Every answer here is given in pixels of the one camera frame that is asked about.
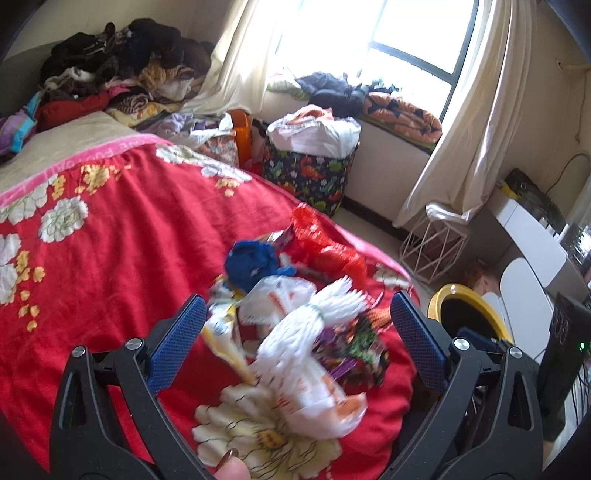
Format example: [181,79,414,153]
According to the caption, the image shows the purple candy wrapper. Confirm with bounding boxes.
[312,310,391,390]

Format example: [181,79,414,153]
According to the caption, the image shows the yellow snack wrapper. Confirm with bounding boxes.
[200,275,257,386]

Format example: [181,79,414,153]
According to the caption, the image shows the white orange plastic bag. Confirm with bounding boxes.
[238,275,368,440]

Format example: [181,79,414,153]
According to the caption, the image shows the blue plastic bag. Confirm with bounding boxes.
[224,240,297,293]

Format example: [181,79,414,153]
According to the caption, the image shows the red plastic bag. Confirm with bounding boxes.
[287,203,368,290]

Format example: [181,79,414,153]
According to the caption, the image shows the yellow rimmed black trash bin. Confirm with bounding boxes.
[428,283,514,353]

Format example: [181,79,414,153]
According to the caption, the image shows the person's left hand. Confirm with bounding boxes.
[214,448,252,480]

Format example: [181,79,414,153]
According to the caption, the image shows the white chair back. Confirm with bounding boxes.
[483,258,553,364]

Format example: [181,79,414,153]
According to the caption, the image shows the black electronic device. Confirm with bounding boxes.
[537,293,590,442]

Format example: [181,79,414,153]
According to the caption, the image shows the white desk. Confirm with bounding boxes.
[486,188,589,302]

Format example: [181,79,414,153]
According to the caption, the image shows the red floral bed blanket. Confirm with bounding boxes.
[0,110,422,480]

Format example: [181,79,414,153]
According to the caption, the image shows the dinosaur print laundry basket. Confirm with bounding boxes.
[262,139,360,217]

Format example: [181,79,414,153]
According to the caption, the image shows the orange patterned folded quilt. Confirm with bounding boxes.
[363,92,443,145]

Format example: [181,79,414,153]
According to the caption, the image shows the cream window curtain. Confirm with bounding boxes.
[186,1,536,226]

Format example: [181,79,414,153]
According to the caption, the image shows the floral fabric bag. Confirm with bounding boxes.
[197,135,239,167]

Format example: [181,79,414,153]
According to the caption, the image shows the white clothes in basket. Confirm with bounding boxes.
[266,105,362,159]

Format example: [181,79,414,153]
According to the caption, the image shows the dark blue jacket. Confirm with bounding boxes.
[295,72,399,118]

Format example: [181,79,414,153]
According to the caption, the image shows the pile of dark clothes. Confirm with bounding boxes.
[1,18,213,162]

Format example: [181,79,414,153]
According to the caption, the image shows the white wire side table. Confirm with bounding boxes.
[400,216,471,284]

